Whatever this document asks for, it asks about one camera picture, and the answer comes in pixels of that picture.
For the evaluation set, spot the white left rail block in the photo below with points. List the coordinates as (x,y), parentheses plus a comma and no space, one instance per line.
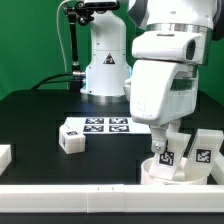
(5,157)

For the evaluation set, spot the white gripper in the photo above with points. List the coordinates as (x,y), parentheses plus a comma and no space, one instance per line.
(164,81)

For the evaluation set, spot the white front rail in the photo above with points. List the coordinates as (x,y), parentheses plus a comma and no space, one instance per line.
(110,198)

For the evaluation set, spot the paper sheet with markers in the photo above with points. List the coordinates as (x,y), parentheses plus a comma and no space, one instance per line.
(106,125)

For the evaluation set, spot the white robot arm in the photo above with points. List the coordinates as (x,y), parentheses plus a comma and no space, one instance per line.
(108,74)

